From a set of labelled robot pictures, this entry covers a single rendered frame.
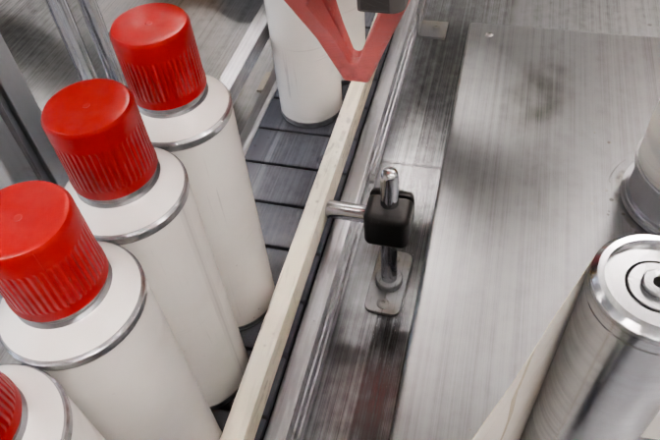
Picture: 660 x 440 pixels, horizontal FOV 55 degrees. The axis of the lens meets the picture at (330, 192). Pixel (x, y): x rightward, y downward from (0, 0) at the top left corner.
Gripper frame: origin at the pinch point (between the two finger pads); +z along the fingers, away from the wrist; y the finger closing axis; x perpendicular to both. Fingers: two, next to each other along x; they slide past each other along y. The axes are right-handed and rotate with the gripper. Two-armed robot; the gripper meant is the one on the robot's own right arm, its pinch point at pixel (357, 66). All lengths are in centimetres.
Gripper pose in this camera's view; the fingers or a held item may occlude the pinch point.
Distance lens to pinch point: 35.4
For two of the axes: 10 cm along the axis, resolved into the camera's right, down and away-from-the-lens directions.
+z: 0.7, 6.6, 7.5
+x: -9.6, -1.4, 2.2
